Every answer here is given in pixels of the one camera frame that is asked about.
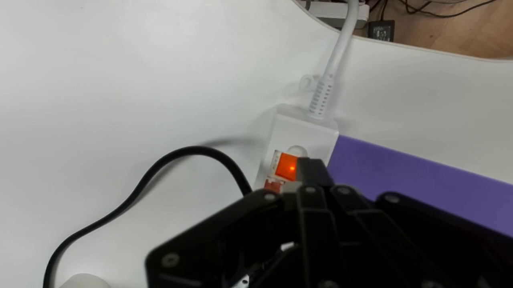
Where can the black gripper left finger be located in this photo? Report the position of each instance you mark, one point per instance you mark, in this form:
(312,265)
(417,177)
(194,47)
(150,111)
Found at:
(234,241)

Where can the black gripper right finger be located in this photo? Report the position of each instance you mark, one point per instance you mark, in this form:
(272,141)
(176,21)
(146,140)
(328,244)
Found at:
(417,245)

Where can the white power strip orange switch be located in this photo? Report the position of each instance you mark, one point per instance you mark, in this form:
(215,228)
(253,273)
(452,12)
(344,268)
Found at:
(298,133)

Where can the purple mat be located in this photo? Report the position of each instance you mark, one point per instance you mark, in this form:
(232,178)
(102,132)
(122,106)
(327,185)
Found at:
(426,181)

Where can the black power adapter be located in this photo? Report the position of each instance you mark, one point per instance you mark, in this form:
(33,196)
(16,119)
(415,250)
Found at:
(383,31)

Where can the white floor power strip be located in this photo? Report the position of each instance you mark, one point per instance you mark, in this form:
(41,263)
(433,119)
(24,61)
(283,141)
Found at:
(333,10)

